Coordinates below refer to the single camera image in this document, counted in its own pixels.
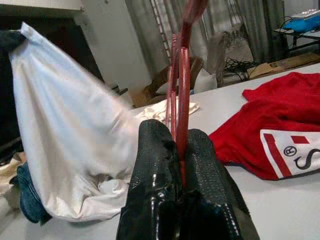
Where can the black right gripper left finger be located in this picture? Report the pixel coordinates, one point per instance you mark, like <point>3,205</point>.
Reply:
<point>150,162</point>

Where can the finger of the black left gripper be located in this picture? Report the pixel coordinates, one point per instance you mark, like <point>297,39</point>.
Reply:
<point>11,41</point>

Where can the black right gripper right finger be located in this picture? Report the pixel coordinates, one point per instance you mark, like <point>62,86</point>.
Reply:
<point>207,187</point>

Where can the red plastic clothes hanger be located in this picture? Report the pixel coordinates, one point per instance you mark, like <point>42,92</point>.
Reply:
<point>183,100</point>

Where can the white shirt with colourful badges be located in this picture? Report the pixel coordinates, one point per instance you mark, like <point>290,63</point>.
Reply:
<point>62,125</point>

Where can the blue denim jeans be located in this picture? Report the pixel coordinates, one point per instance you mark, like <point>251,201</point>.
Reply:
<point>30,200</point>

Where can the cream white cloth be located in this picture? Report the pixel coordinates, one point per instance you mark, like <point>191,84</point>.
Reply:
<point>155,111</point>

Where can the red shirt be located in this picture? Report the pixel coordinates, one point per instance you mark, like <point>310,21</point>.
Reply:
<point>250,125</point>

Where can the white pillow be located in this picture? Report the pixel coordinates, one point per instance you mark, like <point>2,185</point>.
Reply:
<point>206,80</point>

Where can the grey brown cloth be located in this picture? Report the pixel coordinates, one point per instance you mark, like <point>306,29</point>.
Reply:
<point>216,55</point>

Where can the beige garment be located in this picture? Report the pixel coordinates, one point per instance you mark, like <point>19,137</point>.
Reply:
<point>7,175</point>

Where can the printed cardboard box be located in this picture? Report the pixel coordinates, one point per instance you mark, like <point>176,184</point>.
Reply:
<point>287,65</point>

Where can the grey pleated curtain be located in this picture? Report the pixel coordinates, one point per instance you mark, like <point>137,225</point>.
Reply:
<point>237,22</point>

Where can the black metal stand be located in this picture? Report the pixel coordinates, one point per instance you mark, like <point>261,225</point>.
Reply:
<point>300,37</point>

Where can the blue and white device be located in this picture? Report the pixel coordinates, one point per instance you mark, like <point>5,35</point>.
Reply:
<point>302,22</point>

